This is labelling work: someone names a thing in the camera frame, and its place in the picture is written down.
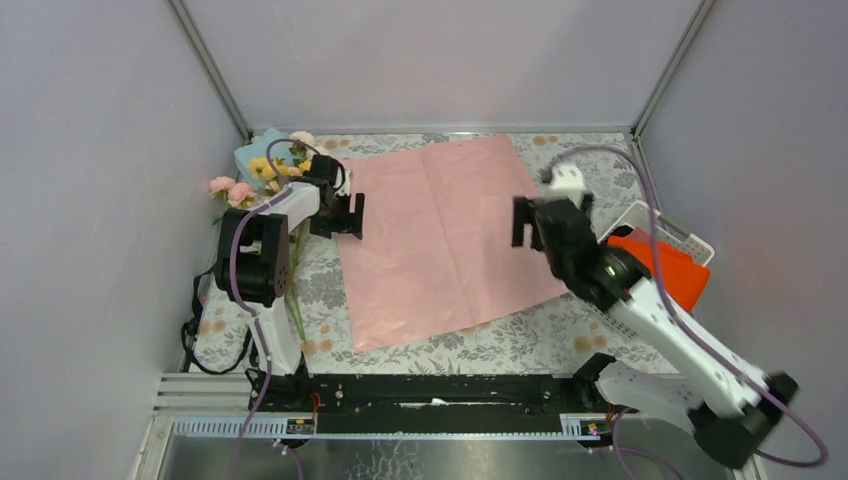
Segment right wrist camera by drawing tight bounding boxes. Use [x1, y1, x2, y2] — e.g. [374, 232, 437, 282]
[540, 163, 591, 208]

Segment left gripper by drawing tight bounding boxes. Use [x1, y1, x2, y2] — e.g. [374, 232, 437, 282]
[310, 191, 364, 240]

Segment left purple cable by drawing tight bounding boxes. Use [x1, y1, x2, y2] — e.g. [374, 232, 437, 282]
[225, 137, 352, 480]

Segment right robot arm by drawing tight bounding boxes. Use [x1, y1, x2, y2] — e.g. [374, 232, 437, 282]
[512, 197, 799, 470]

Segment white fake flower stem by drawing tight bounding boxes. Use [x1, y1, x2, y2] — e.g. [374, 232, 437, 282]
[289, 130, 326, 162]

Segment black ribbon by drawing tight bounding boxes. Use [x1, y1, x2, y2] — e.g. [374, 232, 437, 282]
[180, 270, 254, 376]

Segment pink purple wrapping paper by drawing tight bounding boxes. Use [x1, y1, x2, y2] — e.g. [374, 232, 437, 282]
[338, 135, 565, 352]

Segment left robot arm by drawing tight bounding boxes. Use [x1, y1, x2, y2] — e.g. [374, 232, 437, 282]
[215, 155, 365, 411]

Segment floral tablecloth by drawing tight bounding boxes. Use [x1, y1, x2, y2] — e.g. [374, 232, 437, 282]
[188, 132, 697, 377]

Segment pink cloth in basket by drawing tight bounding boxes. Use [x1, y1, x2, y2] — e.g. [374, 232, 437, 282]
[624, 228, 651, 245]

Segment pink fake flower stem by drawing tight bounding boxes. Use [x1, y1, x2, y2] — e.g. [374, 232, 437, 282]
[208, 176, 259, 210]

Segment light blue folded towel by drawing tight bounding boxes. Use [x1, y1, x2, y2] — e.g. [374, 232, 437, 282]
[234, 128, 295, 189]

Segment white plastic basket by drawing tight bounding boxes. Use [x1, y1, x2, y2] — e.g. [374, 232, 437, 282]
[599, 200, 715, 268]

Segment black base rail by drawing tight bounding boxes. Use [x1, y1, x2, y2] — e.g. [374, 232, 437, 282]
[248, 371, 608, 435]

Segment orange cloth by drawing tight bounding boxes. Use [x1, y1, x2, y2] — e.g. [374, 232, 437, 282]
[607, 235, 711, 313]

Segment yellow fake flower stem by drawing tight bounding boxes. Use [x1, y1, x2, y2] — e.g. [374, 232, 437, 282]
[246, 156, 313, 346]

